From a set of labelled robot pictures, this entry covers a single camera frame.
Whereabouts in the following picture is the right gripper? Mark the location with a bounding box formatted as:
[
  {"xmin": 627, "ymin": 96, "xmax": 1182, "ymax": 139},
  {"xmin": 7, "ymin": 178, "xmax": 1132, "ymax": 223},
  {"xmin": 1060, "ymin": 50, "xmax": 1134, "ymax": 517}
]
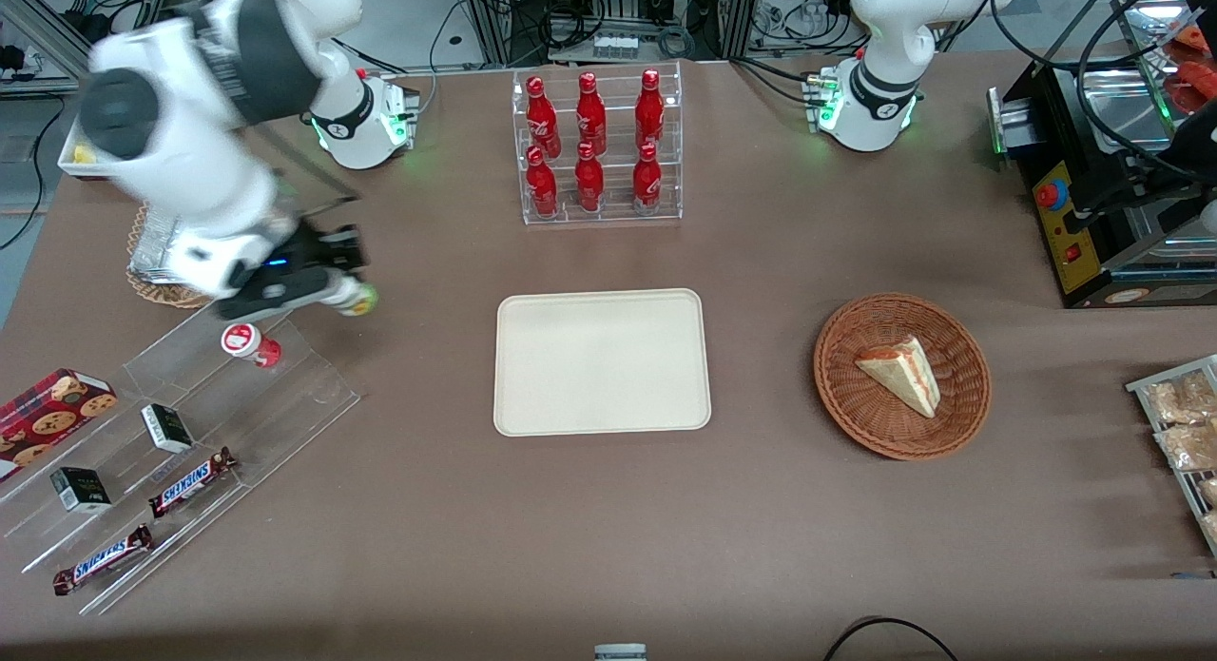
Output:
[{"xmin": 266, "ymin": 222, "xmax": 370, "ymax": 280}]

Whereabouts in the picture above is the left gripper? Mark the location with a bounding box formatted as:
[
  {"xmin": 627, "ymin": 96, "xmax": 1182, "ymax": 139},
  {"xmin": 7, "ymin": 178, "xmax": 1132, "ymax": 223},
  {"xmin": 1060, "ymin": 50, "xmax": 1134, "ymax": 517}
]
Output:
[{"xmin": 1063, "ymin": 152, "xmax": 1217, "ymax": 236}]

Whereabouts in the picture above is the green gum bottle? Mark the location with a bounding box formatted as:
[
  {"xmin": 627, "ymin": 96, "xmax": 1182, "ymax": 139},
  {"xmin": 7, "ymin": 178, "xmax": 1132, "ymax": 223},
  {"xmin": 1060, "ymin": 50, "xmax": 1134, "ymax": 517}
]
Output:
[{"xmin": 328, "ymin": 281, "xmax": 379, "ymax": 318}]

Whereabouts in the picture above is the red gum bottle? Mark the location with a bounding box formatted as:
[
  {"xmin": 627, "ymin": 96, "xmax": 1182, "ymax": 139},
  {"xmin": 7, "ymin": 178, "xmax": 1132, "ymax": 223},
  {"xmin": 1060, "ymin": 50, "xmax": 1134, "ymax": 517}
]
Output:
[{"xmin": 221, "ymin": 321, "xmax": 283, "ymax": 369}]

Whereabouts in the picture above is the aluminium foil tray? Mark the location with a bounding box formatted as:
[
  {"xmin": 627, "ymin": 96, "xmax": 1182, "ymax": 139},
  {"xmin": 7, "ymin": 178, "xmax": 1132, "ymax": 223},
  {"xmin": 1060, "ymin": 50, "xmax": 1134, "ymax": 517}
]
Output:
[{"xmin": 130, "ymin": 214, "xmax": 193, "ymax": 285}]

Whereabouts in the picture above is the metal food tray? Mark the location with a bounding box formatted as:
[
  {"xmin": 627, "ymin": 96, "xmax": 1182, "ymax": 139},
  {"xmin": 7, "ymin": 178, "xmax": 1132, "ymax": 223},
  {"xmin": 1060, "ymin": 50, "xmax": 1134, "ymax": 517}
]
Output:
[{"xmin": 1111, "ymin": 0, "xmax": 1217, "ymax": 120}]

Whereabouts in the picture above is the cream plastic tray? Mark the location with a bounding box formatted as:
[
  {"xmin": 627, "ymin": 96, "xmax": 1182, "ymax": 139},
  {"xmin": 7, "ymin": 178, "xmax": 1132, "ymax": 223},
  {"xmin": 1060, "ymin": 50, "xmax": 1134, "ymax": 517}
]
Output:
[{"xmin": 493, "ymin": 288, "xmax": 712, "ymax": 437}]

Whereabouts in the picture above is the black machine with red button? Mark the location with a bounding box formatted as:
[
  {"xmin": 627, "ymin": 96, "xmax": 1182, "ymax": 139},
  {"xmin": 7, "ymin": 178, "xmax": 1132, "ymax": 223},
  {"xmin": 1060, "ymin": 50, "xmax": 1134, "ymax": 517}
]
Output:
[{"xmin": 987, "ymin": 60, "xmax": 1217, "ymax": 310}]

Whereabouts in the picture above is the clear acrylic stepped display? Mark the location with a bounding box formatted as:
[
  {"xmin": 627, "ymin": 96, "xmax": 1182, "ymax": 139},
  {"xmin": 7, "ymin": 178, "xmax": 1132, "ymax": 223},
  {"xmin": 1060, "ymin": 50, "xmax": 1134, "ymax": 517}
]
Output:
[{"xmin": 0, "ymin": 300, "xmax": 362, "ymax": 616}]

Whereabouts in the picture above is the light wicker basket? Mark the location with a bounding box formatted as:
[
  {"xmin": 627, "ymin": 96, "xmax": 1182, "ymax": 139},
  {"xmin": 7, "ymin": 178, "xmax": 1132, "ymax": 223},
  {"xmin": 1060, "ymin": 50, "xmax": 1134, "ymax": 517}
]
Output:
[{"xmin": 126, "ymin": 203, "xmax": 216, "ymax": 309}]

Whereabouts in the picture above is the clear snack bag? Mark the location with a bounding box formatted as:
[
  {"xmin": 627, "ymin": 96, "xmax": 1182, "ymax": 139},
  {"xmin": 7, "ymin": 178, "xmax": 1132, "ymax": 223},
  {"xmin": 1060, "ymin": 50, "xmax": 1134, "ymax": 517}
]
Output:
[
  {"xmin": 1145, "ymin": 371, "xmax": 1217, "ymax": 426},
  {"xmin": 1154, "ymin": 423, "xmax": 1217, "ymax": 472}
]

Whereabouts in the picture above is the red cola bottle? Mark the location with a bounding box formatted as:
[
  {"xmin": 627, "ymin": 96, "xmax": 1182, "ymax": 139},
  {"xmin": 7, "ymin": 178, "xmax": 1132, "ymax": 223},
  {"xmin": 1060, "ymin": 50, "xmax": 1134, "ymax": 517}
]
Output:
[
  {"xmin": 634, "ymin": 68, "xmax": 666, "ymax": 150},
  {"xmin": 574, "ymin": 142, "xmax": 606, "ymax": 213},
  {"xmin": 526, "ymin": 146, "xmax": 559, "ymax": 217},
  {"xmin": 632, "ymin": 143, "xmax": 664, "ymax": 210},
  {"xmin": 575, "ymin": 71, "xmax": 608, "ymax": 156},
  {"xmin": 526, "ymin": 75, "xmax": 562, "ymax": 160}
]

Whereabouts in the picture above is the wrapped triangle sandwich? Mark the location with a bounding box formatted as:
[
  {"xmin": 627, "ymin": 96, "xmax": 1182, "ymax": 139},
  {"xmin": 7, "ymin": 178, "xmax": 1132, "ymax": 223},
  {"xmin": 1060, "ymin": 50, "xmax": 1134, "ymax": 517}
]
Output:
[{"xmin": 854, "ymin": 335, "xmax": 942, "ymax": 419}]

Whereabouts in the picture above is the small black box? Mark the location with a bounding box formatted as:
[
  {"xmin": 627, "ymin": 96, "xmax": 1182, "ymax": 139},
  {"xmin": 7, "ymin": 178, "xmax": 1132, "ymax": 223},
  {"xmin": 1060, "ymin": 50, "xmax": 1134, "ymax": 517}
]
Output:
[
  {"xmin": 141, "ymin": 403, "xmax": 195, "ymax": 455},
  {"xmin": 49, "ymin": 467, "xmax": 112, "ymax": 515}
]

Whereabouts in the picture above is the clear acrylic bottle rack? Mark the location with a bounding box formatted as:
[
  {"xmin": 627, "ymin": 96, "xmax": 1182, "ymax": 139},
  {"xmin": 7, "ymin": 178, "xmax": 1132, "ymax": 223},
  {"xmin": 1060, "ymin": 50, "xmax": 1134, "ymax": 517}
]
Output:
[{"xmin": 512, "ymin": 60, "xmax": 684, "ymax": 226}]

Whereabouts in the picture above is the Snickers chocolate bar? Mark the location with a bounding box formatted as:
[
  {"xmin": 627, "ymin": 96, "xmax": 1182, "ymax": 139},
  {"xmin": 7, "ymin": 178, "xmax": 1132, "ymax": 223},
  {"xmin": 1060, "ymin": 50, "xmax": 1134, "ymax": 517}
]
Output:
[
  {"xmin": 52, "ymin": 524, "xmax": 155, "ymax": 597},
  {"xmin": 147, "ymin": 447, "xmax": 239, "ymax": 519}
]

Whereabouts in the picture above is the white snack bin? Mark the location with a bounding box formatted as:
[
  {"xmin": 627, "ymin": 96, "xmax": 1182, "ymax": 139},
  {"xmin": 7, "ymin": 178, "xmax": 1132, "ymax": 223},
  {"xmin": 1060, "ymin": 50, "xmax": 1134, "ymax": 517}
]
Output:
[{"xmin": 58, "ymin": 119, "xmax": 107, "ymax": 180}]

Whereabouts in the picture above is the brown wicker basket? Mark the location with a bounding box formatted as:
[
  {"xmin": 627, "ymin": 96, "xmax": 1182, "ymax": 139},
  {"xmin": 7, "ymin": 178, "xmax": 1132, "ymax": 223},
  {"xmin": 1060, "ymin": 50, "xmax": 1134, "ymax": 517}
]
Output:
[{"xmin": 813, "ymin": 293, "xmax": 993, "ymax": 462}]

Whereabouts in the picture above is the red cookie box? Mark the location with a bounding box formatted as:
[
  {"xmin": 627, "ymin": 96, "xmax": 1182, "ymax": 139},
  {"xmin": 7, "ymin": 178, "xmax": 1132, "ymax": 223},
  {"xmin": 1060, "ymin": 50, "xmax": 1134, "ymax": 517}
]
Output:
[{"xmin": 0, "ymin": 368, "xmax": 119, "ymax": 483}]

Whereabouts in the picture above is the metal wire tray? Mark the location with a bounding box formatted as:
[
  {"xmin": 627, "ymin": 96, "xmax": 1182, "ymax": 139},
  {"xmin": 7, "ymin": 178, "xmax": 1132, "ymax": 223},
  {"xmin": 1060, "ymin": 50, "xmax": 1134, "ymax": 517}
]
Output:
[{"xmin": 1126, "ymin": 355, "xmax": 1217, "ymax": 557}]

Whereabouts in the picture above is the aluminium frame rack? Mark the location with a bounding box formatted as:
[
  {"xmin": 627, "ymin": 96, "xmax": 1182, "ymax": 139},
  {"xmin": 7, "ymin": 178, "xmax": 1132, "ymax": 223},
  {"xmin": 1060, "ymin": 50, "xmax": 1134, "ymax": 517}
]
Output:
[{"xmin": 454, "ymin": 0, "xmax": 763, "ymax": 65}]

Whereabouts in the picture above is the black cable loop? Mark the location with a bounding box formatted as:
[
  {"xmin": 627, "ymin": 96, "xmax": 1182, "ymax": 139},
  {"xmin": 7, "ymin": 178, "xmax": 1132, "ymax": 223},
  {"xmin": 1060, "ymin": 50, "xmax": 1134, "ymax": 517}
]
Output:
[{"xmin": 822, "ymin": 618, "xmax": 961, "ymax": 661}]

